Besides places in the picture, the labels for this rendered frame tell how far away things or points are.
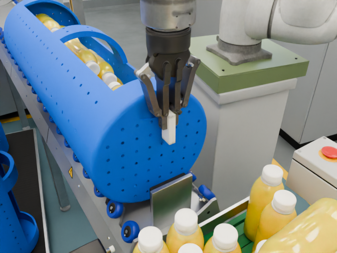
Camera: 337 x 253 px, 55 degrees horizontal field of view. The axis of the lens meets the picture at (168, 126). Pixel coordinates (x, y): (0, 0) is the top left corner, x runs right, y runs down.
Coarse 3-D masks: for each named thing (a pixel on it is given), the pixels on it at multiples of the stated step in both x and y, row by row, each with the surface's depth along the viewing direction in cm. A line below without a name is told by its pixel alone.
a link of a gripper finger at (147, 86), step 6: (144, 78) 54; (144, 84) 56; (150, 84) 56; (144, 90) 58; (150, 90) 56; (144, 96) 59; (150, 96) 57; (150, 102) 58; (156, 102) 59; (150, 108) 60; (156, 108) 59; (156, 114) 60
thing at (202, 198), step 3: (12, 3) 221; (192, 183) 85; (192, 186) 82; (195, 186) 84; (195, 189) 82; (198, 192) 81; (198, 195) 77; (201, 195) 77; (201, 198) 76; (204, 198) 76; (201, 201) 77; (204, 201) 76; (207, 201) 76
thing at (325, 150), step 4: (324, 148) 67; (328, 148) 67; (332, 148) 67; (324, 152) 66; (328, 152) 66; (332, 152) 66; (336, 152) 66; (328, 156) 65; (332, 156) 65; (336, 156) 65
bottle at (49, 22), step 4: (36, 16) 123; (40, 16) 121; (44, 16) 120; (48, 16) 122; (40, 20) 118; (44, 20) 117; (48, 20) 115; (52, 20) 116; (44, 24) 114; (48, 24) 114; (52, 24) 114; (56, 24) 115; (48, 28) 113; (52, 28) 113; (60, 28) 116
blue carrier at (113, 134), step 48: (48, 0) 119; (48, 48) 87; (96, 48) 121; (48, 96) 81; (96, 96) 65; (192, 96) 68; (96, 144) 60; (144, 144) 66; (192, 144) 75; (144, 192) 74
